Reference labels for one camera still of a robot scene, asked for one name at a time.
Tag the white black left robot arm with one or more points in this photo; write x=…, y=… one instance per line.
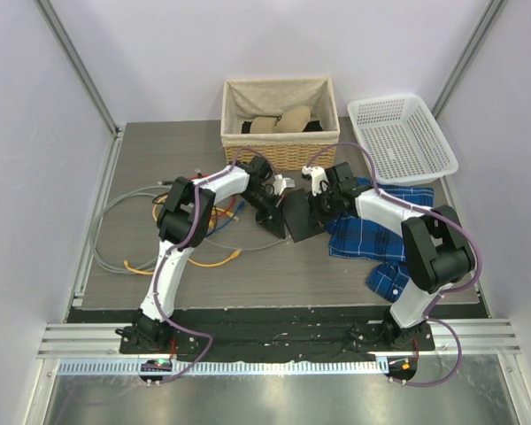
x=183, y=224

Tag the blue plaid shirt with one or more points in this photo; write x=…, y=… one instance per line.
x=355, y=238

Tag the wicker basket with liner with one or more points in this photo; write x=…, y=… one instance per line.
x=245, y=99

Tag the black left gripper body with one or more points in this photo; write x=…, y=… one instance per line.
x=260, y=199

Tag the yellow ethernet cable long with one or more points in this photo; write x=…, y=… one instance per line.
x=217, y=212

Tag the white plastic perforated basket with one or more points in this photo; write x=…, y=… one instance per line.
x=403, y=139

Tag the black network switch box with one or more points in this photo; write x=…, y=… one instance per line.
x=299, y=218

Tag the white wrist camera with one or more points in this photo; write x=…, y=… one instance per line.
x=317, y=177
x=281, y=183

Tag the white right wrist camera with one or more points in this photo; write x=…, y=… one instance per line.
x=317, y=177

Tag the beige shoe in basket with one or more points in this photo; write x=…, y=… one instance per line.
x=294, y=120

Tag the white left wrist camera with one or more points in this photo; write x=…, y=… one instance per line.
x=281, y=183

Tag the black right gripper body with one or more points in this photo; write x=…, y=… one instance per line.
x=325, y=206

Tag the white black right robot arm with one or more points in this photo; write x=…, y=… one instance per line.
x=436, y=249

